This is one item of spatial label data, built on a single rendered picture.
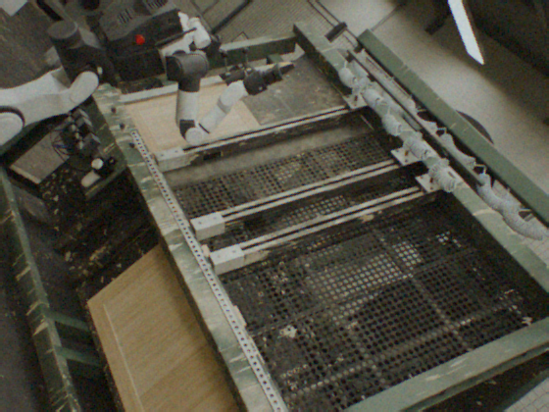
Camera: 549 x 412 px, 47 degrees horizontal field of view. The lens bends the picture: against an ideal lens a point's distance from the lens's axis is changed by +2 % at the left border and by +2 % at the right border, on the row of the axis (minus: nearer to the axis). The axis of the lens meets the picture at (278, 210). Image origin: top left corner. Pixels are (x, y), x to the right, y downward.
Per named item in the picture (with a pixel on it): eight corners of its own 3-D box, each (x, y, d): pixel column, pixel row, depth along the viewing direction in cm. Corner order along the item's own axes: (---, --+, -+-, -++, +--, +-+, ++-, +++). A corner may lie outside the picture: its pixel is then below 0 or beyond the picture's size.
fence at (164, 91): (120, 102, 310) (119, 95, 307) (288, 66, 345) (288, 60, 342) (123, 108, 307) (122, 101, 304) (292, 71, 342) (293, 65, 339)
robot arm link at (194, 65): (182, 94, 247) (185, 61, 240) (168, 87, 252) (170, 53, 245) (204, 90, 255) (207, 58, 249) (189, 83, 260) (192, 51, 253)
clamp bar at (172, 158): (153, 161, 283) (149, 120, 265) (370, 105, 327) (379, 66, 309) (160, 176, 277) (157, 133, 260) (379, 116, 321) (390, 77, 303)
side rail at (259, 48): (106, 83, 329) (103, 66, 321) (290, 47, 369) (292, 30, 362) (110, 90, 325) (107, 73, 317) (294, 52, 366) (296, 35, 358)
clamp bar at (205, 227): (188, 228, 257) (187, 186, 240) (419, 157, 301) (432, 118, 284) (197, 244, 251) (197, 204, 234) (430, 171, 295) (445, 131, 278)
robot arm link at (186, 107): (175, 144, 258) (179, 93, 248) (171, 132, 269) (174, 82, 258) (203, 145, 262) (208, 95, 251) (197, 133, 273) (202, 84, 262)
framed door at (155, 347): (89, 303, 287) (86, 301, 285) (181, 229, 280) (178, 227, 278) (155, 489, 234) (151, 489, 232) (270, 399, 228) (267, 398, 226)
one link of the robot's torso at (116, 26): (107, 45, 233) (194, 12, 240) (80, 0, 252) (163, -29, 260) (131, 105, 256) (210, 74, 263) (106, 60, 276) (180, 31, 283)
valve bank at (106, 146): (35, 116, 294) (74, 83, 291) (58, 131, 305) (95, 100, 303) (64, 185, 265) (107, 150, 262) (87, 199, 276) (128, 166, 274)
